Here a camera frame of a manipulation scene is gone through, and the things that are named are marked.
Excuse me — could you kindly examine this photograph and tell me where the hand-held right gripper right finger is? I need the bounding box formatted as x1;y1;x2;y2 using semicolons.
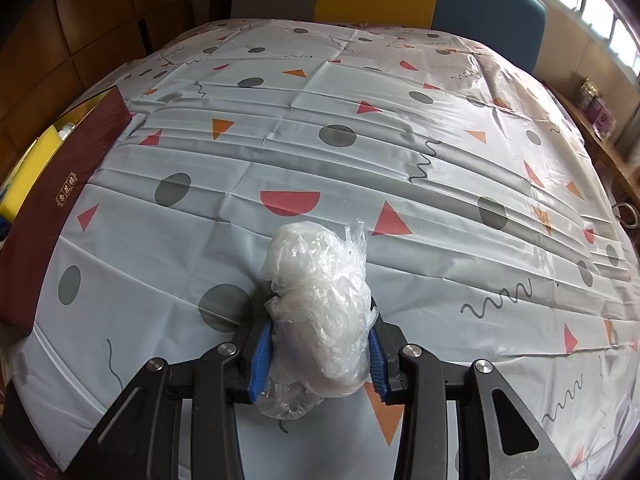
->
369;299;576;480

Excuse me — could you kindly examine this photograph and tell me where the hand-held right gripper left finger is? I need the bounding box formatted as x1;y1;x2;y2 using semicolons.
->
65;317;275;480

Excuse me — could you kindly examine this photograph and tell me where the clear plastic bag bundle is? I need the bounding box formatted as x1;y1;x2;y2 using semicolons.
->
255;219;382;420

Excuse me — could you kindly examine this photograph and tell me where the gold and red tin box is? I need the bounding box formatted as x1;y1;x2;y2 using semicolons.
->
0;86;133;343

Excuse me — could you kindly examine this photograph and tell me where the patterned grey tablecloth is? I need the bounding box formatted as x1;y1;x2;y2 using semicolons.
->
7;19;640;480

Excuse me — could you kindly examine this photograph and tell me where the wooden side shelf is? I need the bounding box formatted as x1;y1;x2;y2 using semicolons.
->
550;85;640;201

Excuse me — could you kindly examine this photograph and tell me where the clear glass jar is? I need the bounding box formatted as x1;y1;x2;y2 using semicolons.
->
580;77;601;108

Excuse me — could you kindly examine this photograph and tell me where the wooden wardrobe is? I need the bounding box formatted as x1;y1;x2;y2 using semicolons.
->
0;0;216;161

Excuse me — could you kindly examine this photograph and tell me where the window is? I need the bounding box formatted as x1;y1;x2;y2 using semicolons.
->
520;0;640;76

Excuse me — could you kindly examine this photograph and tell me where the white cable loop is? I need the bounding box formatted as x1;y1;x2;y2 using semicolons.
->
611;201;640;230

